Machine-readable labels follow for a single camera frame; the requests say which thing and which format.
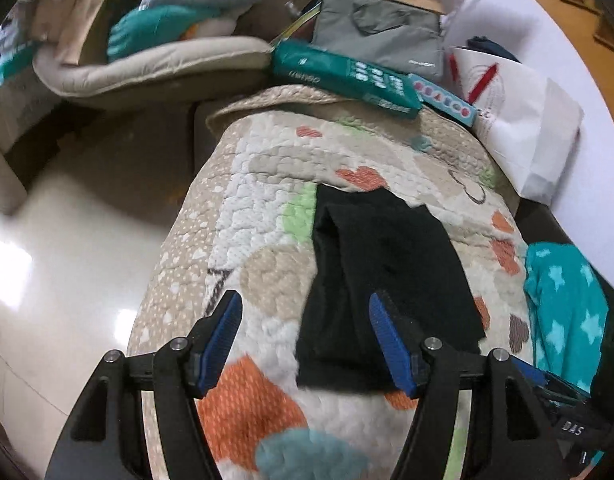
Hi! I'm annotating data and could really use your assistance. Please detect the black pants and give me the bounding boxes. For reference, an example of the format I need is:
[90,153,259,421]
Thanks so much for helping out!
[296,183,486,394]

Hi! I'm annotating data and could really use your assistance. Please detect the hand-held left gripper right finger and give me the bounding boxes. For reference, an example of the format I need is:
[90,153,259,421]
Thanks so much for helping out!
[368,292,563,480]

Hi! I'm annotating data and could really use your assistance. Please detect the quilted patchwork bedspread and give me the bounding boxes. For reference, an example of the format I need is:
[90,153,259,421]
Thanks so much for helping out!
[127,85,538,480]

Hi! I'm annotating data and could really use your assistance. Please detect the white paper bag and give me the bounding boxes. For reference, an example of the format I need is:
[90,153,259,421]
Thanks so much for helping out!
[447,45,585,205]

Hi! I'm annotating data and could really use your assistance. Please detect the green paper packet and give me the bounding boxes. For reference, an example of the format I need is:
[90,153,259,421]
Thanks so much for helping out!
[271,40,422,120]

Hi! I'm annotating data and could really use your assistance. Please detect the grey fabric bag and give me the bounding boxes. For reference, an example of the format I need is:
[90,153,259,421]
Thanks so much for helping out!
[312,0,447,84]

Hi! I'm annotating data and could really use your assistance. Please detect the beige cushion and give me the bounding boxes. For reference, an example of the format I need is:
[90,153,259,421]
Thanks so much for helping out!
[33,35,276,111]

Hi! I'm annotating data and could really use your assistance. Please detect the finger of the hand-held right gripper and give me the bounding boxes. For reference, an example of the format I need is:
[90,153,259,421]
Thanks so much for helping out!
[512,358,593,406]

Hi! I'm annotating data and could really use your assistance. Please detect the brown cardboard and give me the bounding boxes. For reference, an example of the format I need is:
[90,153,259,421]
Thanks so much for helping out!
[54,0,138,64]

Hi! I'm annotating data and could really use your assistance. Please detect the teal star blanket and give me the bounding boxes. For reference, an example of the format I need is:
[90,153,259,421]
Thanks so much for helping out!
[524,241,611,397]

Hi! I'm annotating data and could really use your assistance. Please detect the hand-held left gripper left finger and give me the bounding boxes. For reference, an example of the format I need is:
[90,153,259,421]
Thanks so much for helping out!
[44,290,244,480]

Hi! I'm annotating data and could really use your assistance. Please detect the teal box with shapes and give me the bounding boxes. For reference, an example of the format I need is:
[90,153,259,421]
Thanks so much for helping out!
[407,73,477,129]

